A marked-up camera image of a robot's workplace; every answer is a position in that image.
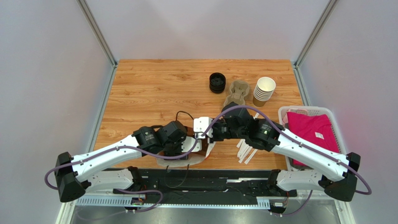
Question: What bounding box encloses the orange paper bag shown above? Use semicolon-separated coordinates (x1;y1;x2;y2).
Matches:
155;110;223;189

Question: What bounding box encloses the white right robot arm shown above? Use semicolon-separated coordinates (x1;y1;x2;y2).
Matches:
201;103;363;202

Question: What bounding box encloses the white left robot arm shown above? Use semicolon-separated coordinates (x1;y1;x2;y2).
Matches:
52;121;202;203

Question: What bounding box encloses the white wrapped straw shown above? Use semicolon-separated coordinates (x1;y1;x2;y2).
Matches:
244;149;257;165
237;143;249;158
236;113;259;148
238;147;252;163

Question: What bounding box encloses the stack of black lids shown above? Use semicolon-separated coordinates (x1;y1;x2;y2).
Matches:
209;72;226;94

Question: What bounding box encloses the stack of paper cups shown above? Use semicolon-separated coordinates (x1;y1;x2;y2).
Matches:
253;77;276;107

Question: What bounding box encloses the white plastic basket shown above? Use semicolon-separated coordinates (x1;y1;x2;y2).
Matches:
277;105;355;186

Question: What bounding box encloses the pink folded cloth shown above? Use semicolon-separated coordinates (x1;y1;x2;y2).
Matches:
282;112;339;153

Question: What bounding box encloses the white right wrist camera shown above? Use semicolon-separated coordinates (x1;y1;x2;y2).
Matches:
193;117;213;139

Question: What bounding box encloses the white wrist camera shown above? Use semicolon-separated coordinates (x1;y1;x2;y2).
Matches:
193;117;213;139
181;137;202;153

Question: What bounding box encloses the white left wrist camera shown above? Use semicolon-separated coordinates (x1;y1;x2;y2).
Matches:
181;137;202;153

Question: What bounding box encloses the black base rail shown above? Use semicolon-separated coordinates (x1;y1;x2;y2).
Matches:
125;168;298;205

